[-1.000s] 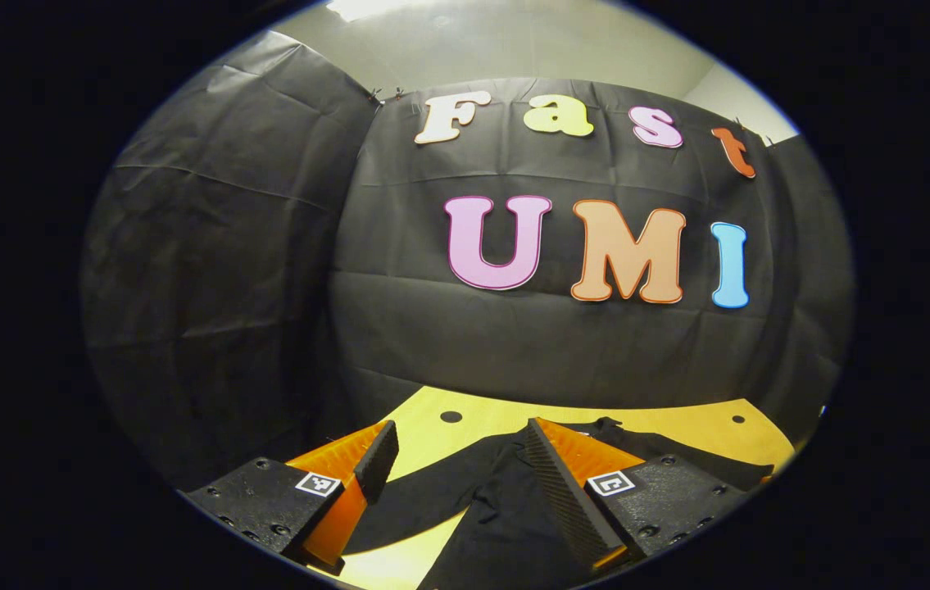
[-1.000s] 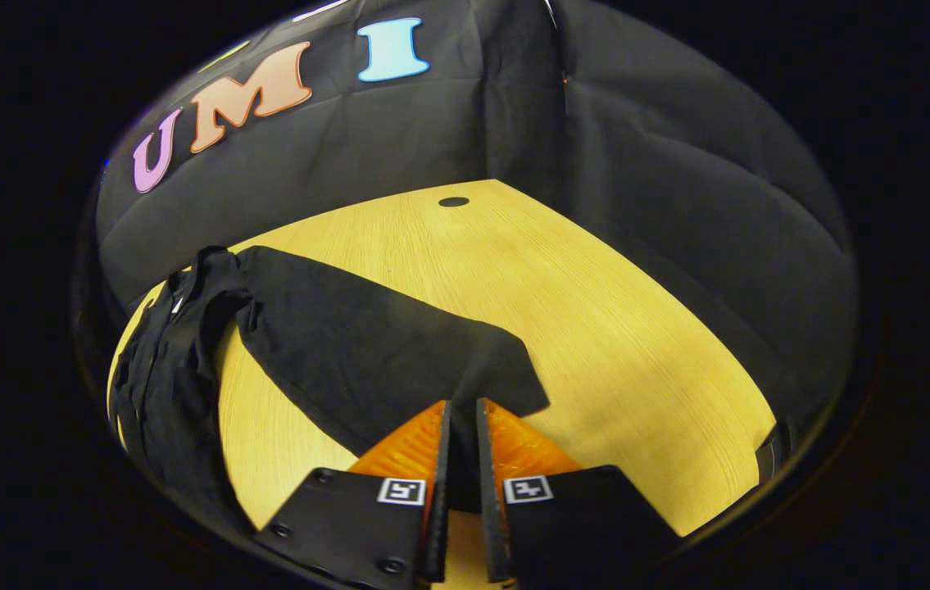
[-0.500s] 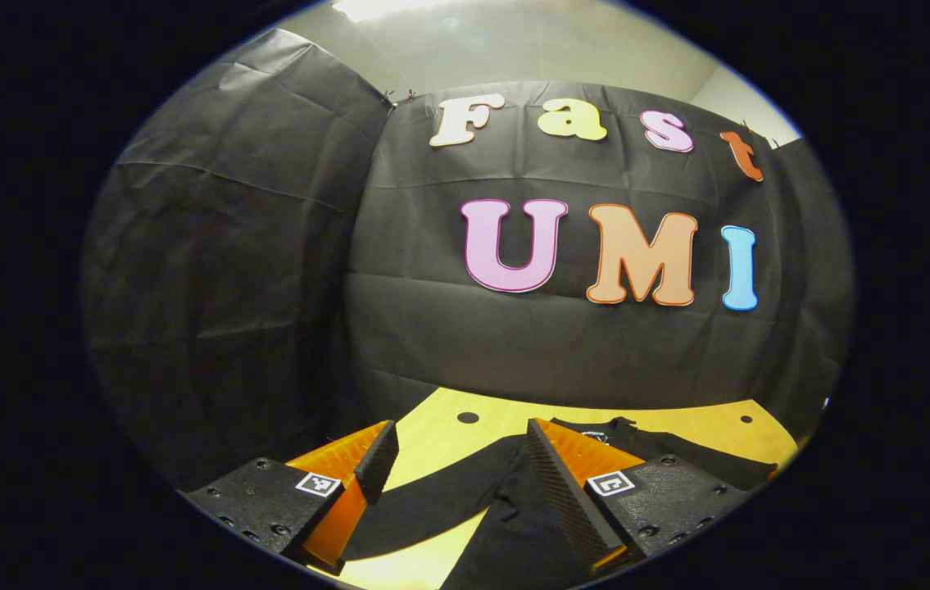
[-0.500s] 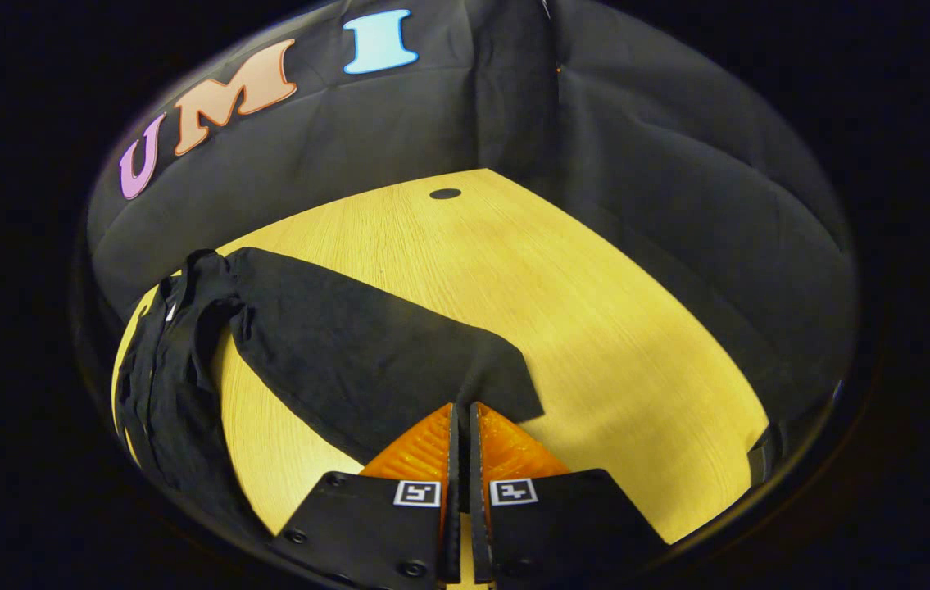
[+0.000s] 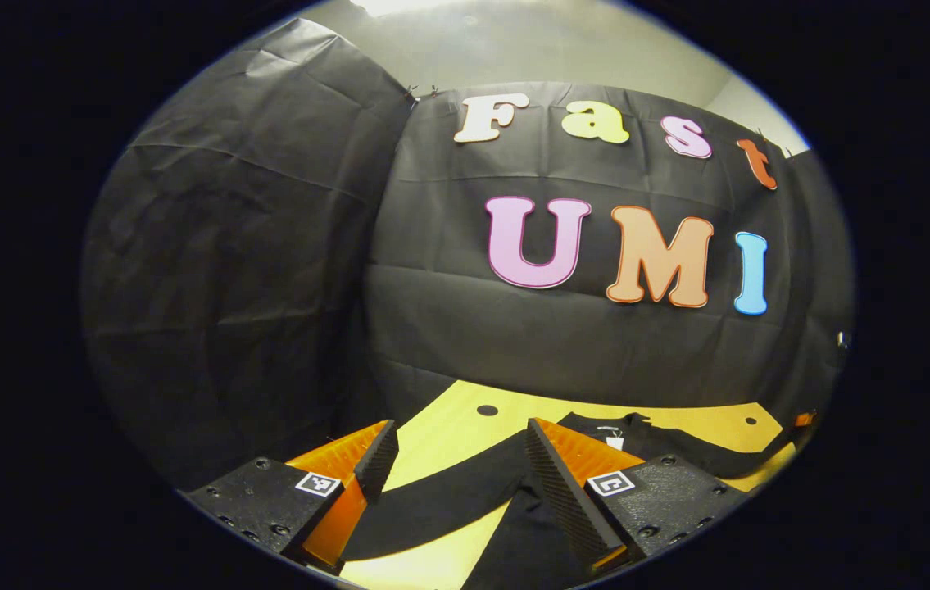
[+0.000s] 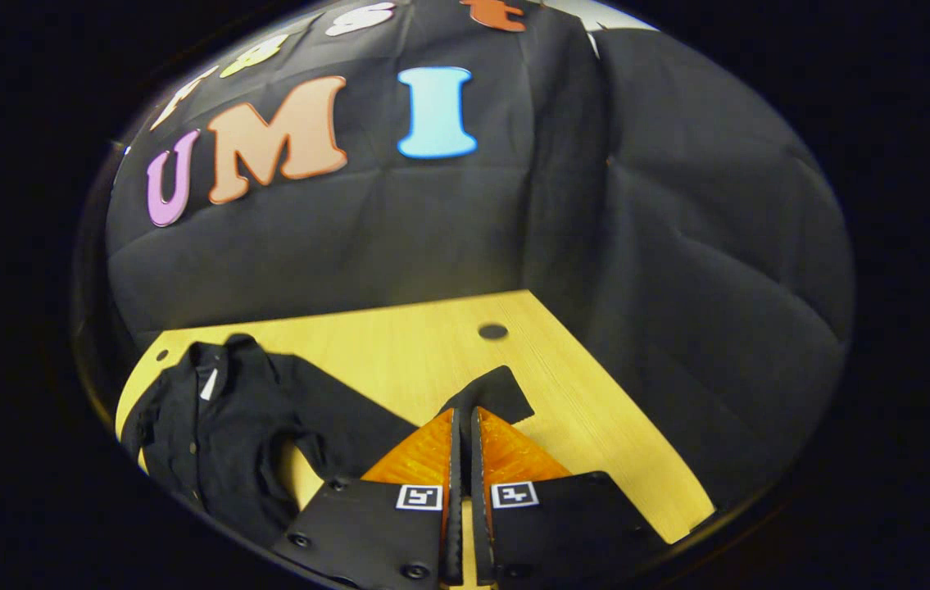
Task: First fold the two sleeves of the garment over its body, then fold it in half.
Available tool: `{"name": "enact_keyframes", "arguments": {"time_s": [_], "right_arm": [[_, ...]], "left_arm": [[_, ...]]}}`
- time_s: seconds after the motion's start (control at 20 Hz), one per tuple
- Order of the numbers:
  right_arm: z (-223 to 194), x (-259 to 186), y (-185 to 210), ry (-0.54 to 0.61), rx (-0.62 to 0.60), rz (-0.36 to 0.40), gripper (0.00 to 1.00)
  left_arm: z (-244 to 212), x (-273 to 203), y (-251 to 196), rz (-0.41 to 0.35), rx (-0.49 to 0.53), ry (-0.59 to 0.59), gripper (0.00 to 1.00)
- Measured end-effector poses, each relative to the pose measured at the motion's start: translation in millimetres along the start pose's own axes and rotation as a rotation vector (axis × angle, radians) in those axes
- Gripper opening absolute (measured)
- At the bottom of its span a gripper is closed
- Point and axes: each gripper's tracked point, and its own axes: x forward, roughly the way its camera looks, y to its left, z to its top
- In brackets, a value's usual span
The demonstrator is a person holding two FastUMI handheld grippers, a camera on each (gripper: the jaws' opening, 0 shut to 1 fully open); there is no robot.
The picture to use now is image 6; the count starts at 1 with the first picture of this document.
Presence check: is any black button shirt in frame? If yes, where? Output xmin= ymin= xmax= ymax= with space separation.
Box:
xmin=120 ymin=332 xmax=535 ymax=550

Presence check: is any black backdrop cloth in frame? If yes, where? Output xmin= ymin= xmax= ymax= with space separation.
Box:
xmin=75 ymin=0 xmax=855 ymax=509

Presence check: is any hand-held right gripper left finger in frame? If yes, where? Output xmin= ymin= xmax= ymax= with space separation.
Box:
xmin=272 ymin=407 xmax=465 ymax=587

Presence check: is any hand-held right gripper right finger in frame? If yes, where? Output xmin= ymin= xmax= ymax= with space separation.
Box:
xmin=470 ymin=406 xmax=666 ymax=587

